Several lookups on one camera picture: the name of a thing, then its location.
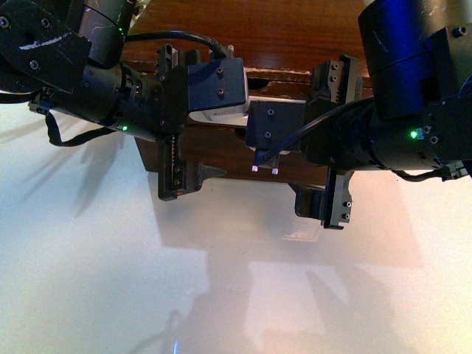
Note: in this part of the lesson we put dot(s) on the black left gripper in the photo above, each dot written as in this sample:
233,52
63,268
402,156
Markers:
176,176

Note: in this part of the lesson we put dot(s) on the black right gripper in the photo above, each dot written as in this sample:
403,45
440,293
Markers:
333,83

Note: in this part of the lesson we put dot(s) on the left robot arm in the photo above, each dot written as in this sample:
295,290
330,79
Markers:
63,58

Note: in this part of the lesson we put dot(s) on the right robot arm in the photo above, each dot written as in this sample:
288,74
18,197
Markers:
417,123

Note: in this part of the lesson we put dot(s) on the dark wooden drawer box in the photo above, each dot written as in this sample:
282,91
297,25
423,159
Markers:
280,42

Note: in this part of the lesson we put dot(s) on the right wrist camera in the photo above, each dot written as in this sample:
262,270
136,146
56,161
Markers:
271,122

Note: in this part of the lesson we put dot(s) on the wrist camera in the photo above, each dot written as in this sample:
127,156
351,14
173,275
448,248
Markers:
271,122
218,92

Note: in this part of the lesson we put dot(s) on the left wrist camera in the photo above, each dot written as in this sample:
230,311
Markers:
218,92

